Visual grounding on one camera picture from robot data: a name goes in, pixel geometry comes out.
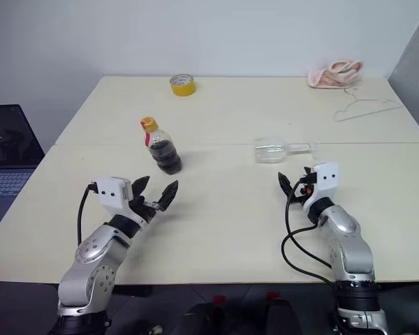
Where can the clear wine glass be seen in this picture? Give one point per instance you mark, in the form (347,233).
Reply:
(269,150)

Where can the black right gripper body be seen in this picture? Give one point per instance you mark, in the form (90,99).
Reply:
(305,185)

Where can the yellow tape roll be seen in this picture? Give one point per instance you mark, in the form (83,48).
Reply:
(182,87)

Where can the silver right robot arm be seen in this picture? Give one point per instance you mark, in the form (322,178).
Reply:
(349,244)

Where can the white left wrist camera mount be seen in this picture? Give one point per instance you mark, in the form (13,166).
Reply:
(111,192)

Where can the dark soda plastic bottle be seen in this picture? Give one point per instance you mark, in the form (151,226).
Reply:
(165,157)

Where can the pink cloth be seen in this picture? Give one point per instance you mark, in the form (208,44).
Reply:
(330,76)

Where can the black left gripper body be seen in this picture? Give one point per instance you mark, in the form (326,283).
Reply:
(145,209)

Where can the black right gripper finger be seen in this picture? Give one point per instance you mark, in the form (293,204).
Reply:
(285,185)

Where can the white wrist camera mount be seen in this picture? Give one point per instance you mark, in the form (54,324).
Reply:
(111,192)
(326,178)

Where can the dark rounded shape red top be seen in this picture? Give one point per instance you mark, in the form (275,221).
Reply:
(204,317)
(279,317)

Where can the dark laptop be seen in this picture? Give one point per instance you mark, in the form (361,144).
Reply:
(7,146)

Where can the yellow bottle cap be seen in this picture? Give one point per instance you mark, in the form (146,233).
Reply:
(149,124)

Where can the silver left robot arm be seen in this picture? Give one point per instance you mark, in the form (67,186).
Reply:
(90,258)

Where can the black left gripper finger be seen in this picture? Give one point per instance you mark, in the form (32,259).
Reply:
(168,196)
(140,188)

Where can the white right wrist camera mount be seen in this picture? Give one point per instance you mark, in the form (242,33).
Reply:
(326,178)

